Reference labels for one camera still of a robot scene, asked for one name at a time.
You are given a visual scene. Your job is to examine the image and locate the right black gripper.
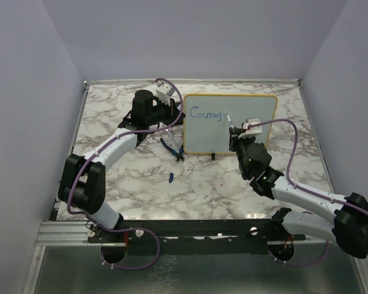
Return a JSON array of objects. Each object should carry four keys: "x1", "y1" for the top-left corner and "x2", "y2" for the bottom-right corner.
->
[{"x1": 229, "y1": 126, "x2": 256, "y2": 176}]

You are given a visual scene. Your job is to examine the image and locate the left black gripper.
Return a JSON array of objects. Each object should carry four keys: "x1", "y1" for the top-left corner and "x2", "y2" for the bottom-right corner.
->
[{"x1": 146, "y1": 96, "x2": 186, "y2": 127}]

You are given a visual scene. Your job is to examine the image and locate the yellow framed whiteboard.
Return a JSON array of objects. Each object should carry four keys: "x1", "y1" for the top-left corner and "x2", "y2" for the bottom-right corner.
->
[{"x1": 183, "y1": 93, "x2": 278, "y2": 155}]

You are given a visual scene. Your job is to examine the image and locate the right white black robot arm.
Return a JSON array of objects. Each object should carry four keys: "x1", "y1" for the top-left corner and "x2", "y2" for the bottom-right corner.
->
[{"x1": 229, "y1": 126, "x2": 368, "y2": 259}]

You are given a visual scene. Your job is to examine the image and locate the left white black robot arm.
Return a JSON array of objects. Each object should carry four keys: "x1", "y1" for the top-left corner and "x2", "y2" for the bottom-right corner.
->
[{"x1": 58, "y1": 84, "x2": 185, "y2": 242}]

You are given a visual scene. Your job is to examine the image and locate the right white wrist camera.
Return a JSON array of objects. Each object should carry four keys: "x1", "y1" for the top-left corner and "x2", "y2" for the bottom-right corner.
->
[{"x1": 239, "y1": 118, "x2": 262, "y2": 138}]

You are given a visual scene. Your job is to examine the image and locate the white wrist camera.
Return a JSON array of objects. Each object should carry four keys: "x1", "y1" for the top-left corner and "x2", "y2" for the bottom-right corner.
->
[
  {"x1": 156, "y1": 81, "x2": 175, "y2": 105},
  {"x1": 239, "y1": 118, "x2": 262, "y2": 138}
]

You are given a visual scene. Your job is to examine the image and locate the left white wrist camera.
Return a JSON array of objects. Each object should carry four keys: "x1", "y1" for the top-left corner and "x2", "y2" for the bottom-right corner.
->
[{"x1": 156, "y1": 81, "x2": 175, "y2": 105}]

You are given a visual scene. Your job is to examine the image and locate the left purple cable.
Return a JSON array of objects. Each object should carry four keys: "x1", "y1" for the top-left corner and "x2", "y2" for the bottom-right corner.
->
[{"x1": 66, "y1": 77, "x2": 185, "y2": 272}]

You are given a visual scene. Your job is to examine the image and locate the purple cable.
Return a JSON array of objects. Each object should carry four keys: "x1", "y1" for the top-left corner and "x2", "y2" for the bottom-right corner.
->
[
  {"x1": 248, "y1": 118, "x2": 368, "y2": 267},
  {"x1": 66, "y1": 77, "x2": 185, "y2": 272}
]

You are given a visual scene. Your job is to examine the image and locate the blue handled pliers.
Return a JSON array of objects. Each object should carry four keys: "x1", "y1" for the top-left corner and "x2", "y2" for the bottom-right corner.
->
[{"x1": 160, "y1": 138, "x2": 185, "y2": 162}]

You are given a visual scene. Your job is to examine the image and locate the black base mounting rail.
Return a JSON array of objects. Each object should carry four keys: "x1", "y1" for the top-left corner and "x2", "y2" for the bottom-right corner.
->
[{"x1": 88, "y1": 219, "x2": 291, "y2": 255}]

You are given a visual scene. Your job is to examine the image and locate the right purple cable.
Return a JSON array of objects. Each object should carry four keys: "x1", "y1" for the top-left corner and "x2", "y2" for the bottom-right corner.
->
[{"x1": 248, "y1": 118, "x2": 368, "y2": 267}]

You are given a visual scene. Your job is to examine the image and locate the aluminium frame rail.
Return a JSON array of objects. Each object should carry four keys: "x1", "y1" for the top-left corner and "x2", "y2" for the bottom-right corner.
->
[{"x1": 35, "y1": 220, "x2": 94, "y2": 246}]

